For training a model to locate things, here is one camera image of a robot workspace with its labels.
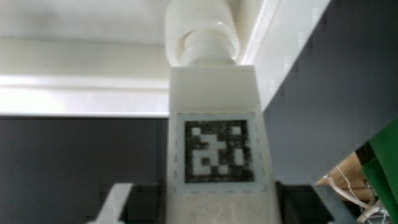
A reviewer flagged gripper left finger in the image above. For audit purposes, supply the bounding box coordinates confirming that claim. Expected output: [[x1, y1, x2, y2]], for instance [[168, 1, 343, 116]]
[[87, 183, 161, 224]]

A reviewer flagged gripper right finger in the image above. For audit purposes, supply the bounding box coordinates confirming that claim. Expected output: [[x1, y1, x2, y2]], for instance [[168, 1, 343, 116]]
[[275, 182, 357, 224]]

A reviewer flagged white square tabletop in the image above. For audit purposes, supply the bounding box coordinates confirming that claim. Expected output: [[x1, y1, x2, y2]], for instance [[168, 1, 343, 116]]
[[0, 0, 168, 117]]

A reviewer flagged white right obstacle wall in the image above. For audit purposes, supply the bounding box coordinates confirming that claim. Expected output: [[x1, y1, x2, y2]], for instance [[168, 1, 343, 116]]
[[236, 0, 330, 108]]

